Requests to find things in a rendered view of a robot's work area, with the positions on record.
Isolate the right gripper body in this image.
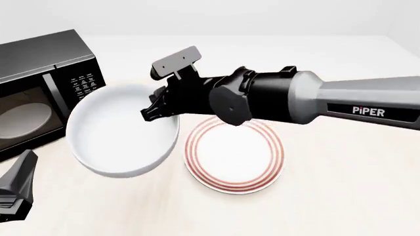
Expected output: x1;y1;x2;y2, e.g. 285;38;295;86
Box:
165;68;218;116

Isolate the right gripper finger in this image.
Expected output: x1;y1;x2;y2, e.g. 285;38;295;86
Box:
140;94;181;123
148;85;168;104

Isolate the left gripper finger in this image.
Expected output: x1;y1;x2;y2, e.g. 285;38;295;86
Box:
0;149;39;198

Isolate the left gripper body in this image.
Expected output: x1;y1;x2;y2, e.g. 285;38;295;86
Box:
0;187;34;222

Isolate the white bowl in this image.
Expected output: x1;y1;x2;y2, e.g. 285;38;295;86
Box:
65;83;182;178

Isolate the flat grey plate on stalk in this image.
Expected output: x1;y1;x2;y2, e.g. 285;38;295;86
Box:
150;45;202;81

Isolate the round microwave turntable plate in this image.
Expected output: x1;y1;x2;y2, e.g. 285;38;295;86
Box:
0;102;54;140

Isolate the white plate with red rings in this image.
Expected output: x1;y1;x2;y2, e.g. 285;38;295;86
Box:
184;115;286;195

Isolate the black microwave oven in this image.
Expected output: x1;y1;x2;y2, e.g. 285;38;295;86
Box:
0;29;107;163

